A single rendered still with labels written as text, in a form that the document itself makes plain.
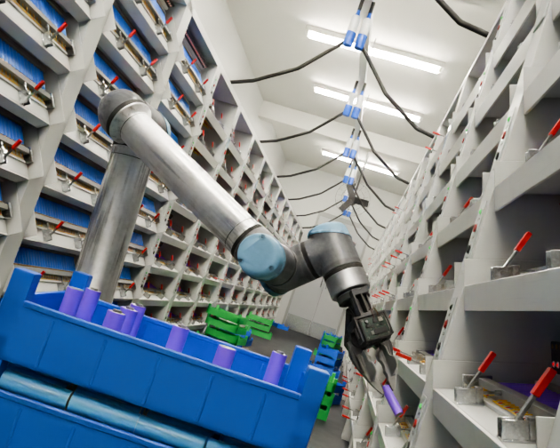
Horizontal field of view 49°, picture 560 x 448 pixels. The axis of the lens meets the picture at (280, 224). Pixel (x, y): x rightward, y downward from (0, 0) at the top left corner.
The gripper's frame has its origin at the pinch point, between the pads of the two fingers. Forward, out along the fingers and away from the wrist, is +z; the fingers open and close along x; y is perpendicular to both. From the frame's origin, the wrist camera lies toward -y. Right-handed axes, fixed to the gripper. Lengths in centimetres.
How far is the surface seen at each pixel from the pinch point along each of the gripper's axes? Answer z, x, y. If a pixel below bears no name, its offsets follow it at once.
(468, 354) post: 1.7, 10.0, 19.7
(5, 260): -84, -80, -70
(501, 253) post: -12.5, 20.5, 27.6
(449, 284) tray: -16.7, 22.2, 2.6
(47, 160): -111, -61, -57
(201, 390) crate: 5, -42, 67
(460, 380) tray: 5.3, 7.1, 18.0
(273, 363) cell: 1, -32, 53
